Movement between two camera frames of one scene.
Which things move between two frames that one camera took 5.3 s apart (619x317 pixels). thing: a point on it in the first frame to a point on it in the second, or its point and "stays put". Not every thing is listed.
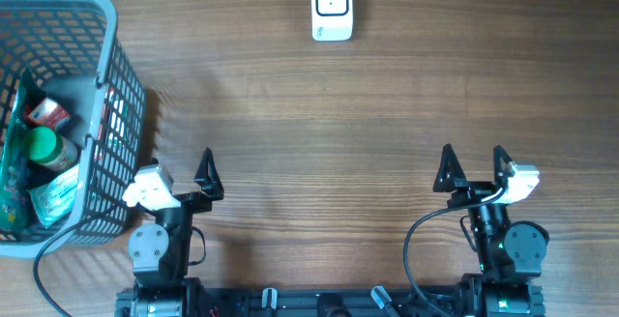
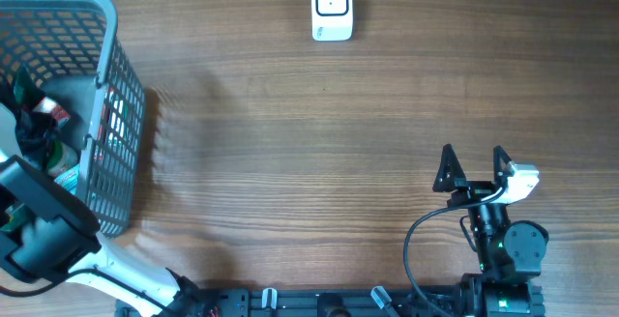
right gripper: [471, 189] stays put
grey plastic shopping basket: [69, 39] stays put
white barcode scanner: [332, 7] stays put
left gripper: [210, 187] to [47, 124]
